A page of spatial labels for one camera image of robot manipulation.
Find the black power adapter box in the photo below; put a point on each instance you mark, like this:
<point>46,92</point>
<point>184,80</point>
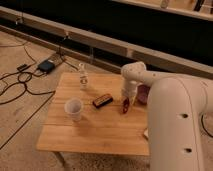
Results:
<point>46,66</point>

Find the long wooden wall rail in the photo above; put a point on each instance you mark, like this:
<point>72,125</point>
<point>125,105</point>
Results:
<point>153,57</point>

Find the purple ceramic bowl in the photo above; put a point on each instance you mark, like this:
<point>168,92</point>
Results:
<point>142,95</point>

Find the small black plug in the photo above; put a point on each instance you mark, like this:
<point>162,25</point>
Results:
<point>22,67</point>

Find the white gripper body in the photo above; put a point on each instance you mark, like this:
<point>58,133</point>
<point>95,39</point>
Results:
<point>129,90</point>

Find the clear plastic bottle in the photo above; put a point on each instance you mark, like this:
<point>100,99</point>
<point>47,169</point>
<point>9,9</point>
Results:
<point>83,76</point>

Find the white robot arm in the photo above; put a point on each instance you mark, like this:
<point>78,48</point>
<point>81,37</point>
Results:
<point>175,102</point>

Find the wooden table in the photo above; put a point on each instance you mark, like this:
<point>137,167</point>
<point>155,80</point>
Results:
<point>104,130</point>

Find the black orange rectangular block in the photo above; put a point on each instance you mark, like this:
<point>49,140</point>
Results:
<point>102,100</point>

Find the red dried pepper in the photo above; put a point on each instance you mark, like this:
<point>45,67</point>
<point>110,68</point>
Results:
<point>125,105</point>

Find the white paper cup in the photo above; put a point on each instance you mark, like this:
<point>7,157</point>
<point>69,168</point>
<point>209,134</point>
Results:
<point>73,107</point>

